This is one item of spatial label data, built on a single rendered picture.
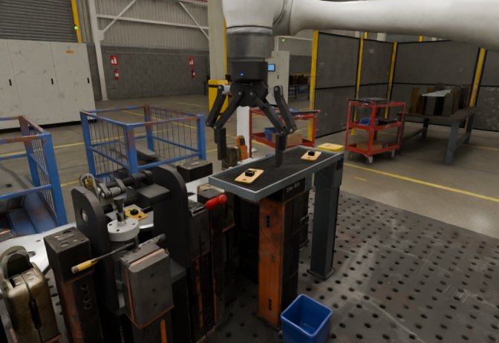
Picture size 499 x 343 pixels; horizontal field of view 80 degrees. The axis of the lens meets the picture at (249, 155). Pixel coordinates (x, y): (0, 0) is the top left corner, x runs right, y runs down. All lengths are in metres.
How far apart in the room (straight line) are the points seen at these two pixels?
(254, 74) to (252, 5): 0.12
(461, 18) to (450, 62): 7.44
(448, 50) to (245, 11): 7.57
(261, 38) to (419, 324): 0.88
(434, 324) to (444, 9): 0.83
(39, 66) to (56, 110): 1.06
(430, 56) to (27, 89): 9.18
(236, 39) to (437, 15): 0.33
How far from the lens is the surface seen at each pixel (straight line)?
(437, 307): 1.16
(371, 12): 0.65
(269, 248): 0.81
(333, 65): 5.90
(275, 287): 0.86
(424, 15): 0.60
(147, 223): 0.84
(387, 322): 1.04
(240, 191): 0.59
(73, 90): 8.82
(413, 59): 8.22
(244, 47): 0.59
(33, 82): 8.63
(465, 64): 7.96
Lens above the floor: 1.39
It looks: 16 degrees down
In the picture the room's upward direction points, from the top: straight up
